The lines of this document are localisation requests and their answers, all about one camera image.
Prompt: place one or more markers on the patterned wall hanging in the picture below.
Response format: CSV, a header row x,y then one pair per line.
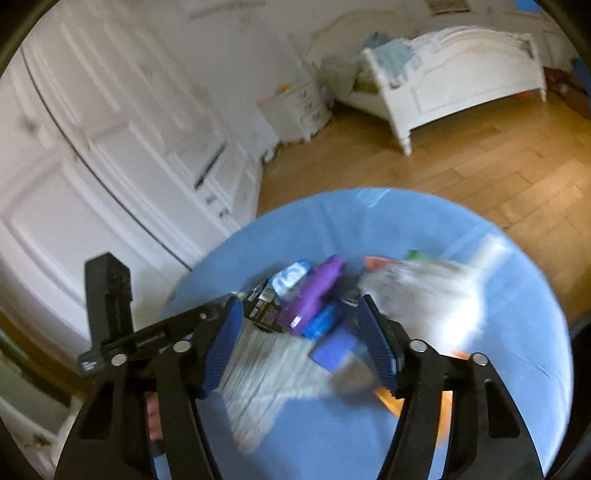
x,y
445,4

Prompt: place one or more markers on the white nightstand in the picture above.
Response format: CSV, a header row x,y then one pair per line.
x,y
295,115

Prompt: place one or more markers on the blue white packet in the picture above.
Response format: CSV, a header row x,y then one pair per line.
x,y
291,277

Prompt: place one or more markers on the white bed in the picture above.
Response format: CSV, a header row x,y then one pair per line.
x,y
461,92

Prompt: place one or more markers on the window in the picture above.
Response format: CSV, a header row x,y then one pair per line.
x,y
527,4

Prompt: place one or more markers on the light blue clothing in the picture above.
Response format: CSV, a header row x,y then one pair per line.
x,y
392,50

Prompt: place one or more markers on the red printed box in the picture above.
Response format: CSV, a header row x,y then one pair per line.
x,y
378,262

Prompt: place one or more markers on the green blanket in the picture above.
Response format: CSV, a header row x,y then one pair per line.
x,y
339,76

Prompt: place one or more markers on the white wardrobe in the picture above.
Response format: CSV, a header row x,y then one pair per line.
x,y
115,138

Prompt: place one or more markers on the green box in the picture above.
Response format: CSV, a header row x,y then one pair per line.
x,y
414,254

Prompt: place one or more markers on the purple box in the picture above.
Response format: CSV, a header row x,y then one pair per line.
x,y
334,350

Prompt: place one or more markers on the purple bottle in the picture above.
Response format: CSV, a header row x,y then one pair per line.
x,y
318,286

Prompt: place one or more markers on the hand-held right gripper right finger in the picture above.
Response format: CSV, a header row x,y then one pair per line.
x,y
376,350

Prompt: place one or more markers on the black packet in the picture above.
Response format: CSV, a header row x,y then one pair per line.
x,y
263,307

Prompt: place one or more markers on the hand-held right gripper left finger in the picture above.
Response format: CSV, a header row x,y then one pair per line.
x,y
221,350

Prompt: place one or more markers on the brown boxes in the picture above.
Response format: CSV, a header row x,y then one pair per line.
x,y
568,92

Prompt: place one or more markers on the white plastic bag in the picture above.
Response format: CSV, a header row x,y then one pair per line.
x,y
429,300

